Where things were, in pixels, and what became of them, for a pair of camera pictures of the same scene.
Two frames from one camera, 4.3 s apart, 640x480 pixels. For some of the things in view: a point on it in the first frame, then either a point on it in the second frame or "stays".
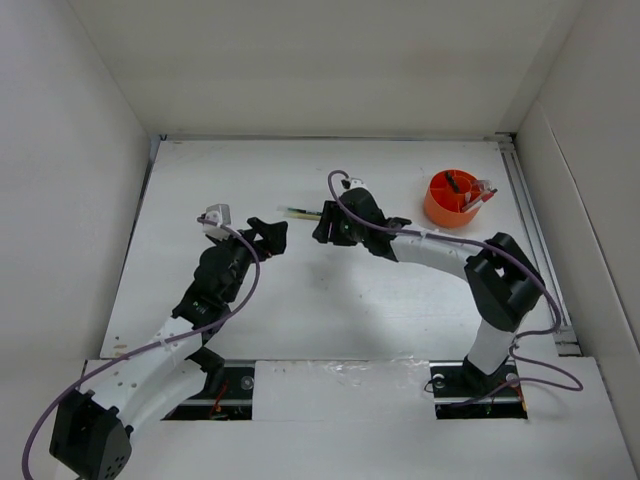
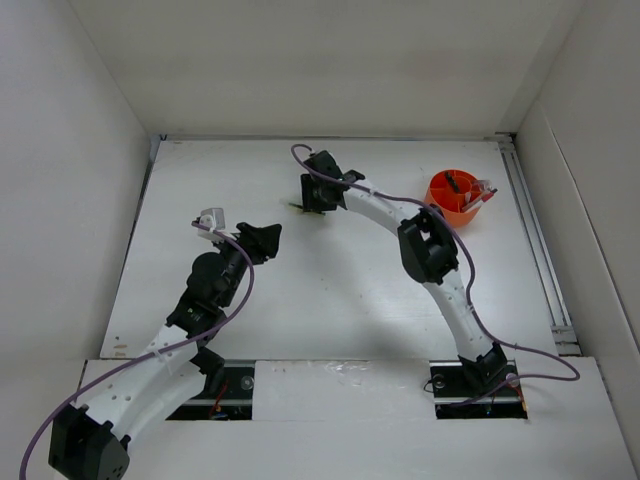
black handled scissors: [452, 182] stays
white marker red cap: [482, 198] stays
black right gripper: [332, 212] -> [309, 201]
